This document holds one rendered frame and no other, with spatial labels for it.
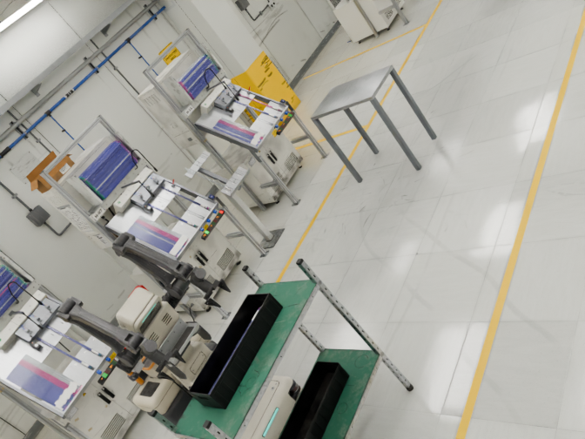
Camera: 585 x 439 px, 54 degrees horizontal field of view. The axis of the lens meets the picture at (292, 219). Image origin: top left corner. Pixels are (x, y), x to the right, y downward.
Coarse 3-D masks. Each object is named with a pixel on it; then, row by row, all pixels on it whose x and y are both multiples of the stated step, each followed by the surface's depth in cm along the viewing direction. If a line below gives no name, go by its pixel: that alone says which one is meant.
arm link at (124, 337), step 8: (72, 296) 277; (80, 304) 275; (72, 312) 271; (80, 312) 271; (88, 312) 272; (64, 320) 272; (80, 320) 271; (88, 320) 269; (96, 320) 269; (96, 328) 270; (104, 328) 267; (112, 328) 267; (120, 328) 268; (112, 336) 267; (120, 336) 265; (128, 336) 267; (136, 336) 266; (128, 344) 263; (136, 344) 264
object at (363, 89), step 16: (352, 80) 511; (368, 80) 486; (384, 80) 470; (400, 80) 486; (336, 96) 506; (352, 96) 483; (368, 96) 460; (320, 112) 500; (352, 112) 541; (384, 112) 465; (416, 112) 500; (320, 128) 510; (336, 144) 521; (368, 144) 556; (400, 144) 479; (416, 160) 488
